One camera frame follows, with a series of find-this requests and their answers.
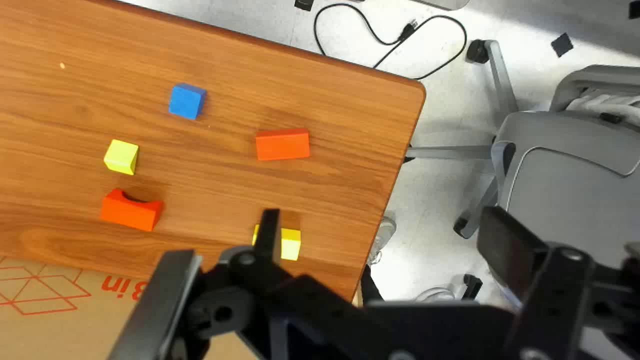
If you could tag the yellow block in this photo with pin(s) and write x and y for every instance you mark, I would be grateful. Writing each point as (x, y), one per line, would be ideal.
(290, 244)

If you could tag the yellow-green cube block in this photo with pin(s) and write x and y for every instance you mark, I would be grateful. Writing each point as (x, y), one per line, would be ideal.
(121, 157)

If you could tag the orange arch block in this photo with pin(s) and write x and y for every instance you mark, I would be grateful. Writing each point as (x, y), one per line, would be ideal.
(130, 212)

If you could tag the black square floor marker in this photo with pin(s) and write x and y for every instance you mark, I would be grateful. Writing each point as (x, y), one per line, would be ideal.
(635, 8)
(562, 45)
(304, 3)

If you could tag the cardboard box with red print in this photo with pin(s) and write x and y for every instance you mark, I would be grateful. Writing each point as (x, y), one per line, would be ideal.
(61, 312)

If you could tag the orange rectangular block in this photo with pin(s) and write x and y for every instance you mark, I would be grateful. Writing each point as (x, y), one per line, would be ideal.
(282, 145)

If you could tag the blue block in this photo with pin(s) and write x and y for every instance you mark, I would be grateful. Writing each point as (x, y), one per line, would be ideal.
(184, 100)

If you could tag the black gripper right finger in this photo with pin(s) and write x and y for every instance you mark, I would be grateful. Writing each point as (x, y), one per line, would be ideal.
(567, 301)

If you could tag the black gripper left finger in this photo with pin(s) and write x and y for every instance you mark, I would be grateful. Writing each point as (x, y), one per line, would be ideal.
(292, 301)

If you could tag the grey office chair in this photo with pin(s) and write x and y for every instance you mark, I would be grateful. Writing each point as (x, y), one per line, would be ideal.
(567, 167)

